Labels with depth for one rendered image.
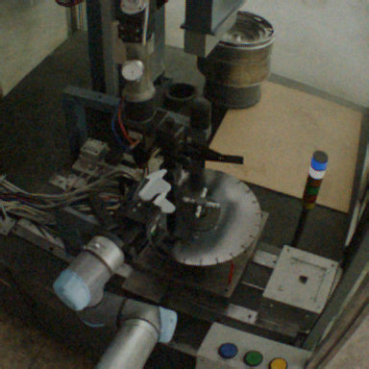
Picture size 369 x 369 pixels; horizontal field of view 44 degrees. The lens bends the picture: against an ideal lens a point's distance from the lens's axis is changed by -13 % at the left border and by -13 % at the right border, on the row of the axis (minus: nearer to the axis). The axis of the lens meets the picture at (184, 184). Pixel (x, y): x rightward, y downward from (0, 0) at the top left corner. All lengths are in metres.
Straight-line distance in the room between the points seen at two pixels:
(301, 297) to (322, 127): 0.89
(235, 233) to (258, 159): 0.52
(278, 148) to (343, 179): 0.29
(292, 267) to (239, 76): 0.79
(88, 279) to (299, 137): 1.20
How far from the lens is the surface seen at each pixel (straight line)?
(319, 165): 1.27
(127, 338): 0.89
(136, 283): 1.40
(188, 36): 1.41
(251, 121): 1.94
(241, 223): 1.36
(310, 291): 1.33
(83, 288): 0.92
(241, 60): 1.79
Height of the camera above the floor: 2.03
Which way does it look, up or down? 49 degrees down
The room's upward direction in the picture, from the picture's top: 1 degrees clockwise
